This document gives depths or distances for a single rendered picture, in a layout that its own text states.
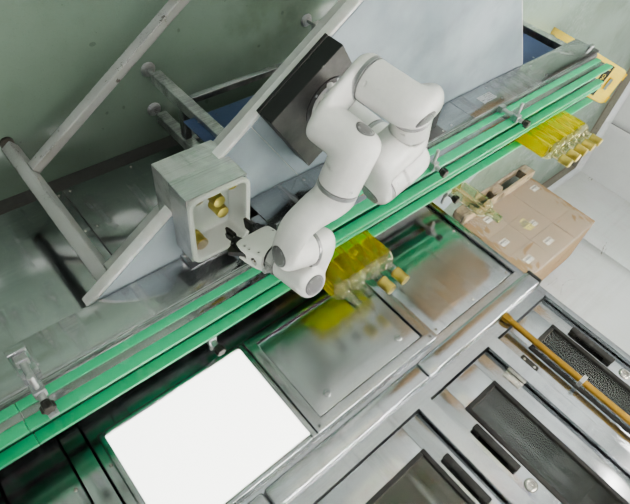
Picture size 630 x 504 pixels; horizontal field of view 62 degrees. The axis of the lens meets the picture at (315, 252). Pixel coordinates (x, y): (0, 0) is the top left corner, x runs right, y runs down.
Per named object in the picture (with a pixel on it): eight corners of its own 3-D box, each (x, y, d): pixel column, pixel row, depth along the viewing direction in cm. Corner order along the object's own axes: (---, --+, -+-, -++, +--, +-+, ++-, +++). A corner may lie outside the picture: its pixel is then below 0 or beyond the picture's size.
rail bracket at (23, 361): (10, 362, 121) (52, 438, 112) (-17, 323, 109) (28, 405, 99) (31, 351, 124) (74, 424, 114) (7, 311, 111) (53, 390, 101)
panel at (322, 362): (98, 439, 131) (170, 559, 116) (95, 434, 129) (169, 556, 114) (357, 270, 174) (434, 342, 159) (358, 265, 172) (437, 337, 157)
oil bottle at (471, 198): (439, 187, 203) (493, 228, 192) (441, 178, 199) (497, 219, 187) (449, 180, 205) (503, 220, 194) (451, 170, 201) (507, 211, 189)
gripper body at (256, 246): (264, 282, 120) (237, 260, 127) (299, 261, 125) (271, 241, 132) (260, 257, 116) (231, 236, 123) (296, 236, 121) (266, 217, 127)
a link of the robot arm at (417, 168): (389, 135, 133) (436, 171, 126) (350, 167, 131) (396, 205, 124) (387, 109, 125) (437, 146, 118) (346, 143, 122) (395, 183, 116)
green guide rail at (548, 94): (276, 234, 144) (295, 252, 140) (277, 231, 143) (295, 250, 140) (595, 59, 228) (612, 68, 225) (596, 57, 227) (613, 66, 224)
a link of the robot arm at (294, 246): (342, 167, 105) (307, 241, 118) (291, 176, 97) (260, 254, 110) (368, 195, 101) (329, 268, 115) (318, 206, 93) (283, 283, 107)
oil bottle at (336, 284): (291, 258, 159) (338, 305, 150) (292, 245, 155) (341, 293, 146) (305, 249, 162) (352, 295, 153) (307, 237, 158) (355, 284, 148)
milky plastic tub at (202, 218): (177, 245, 140) (195, 266, 136) (167, 182, 123) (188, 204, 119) (231, 218, 148) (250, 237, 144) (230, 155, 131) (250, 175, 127)
